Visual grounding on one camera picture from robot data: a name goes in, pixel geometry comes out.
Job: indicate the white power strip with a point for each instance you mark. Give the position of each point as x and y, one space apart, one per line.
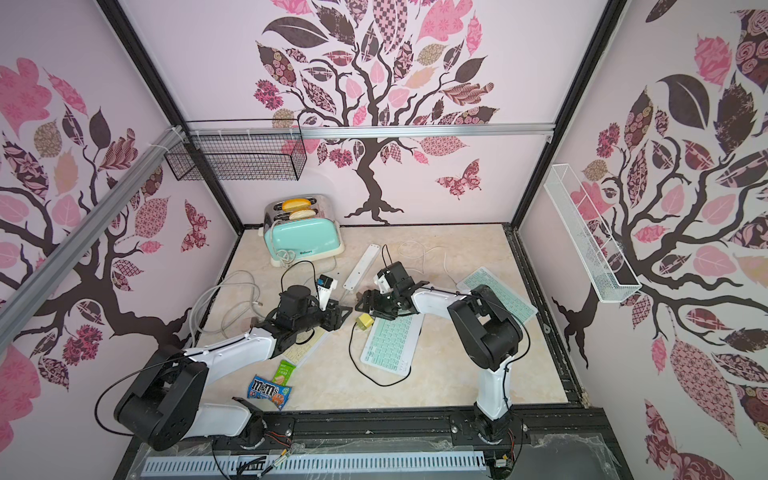
363 265

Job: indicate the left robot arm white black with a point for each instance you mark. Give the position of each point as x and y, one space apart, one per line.
164 404

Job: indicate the yellow bread slice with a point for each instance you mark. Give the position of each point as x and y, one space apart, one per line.
296 204

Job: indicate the yellow charger adapter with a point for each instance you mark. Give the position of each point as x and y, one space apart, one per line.
364 321

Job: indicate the black wire basket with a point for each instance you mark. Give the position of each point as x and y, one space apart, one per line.
241 154

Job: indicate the blue m&m's candy bag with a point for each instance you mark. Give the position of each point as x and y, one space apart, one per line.
263 389

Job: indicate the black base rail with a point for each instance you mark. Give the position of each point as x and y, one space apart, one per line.
462 426

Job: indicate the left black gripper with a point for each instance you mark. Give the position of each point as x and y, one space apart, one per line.
332 317

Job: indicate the green wireless keyboard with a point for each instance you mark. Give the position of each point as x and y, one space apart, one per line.
391 344

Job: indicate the white wire shelf basket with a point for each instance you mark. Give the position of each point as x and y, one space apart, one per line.
580 205

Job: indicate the mint green toaster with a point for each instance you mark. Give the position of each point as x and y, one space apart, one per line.
310 234

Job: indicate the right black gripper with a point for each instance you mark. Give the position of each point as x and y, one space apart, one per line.
377 300

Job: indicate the white vented cable duct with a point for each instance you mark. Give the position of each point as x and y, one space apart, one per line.
311 465

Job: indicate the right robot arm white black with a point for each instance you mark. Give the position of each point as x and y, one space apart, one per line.
489 334

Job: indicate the green snack packet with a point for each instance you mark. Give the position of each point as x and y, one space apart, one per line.
283 373

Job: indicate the yellow wireless keyboard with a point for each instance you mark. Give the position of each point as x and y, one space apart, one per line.
297 354

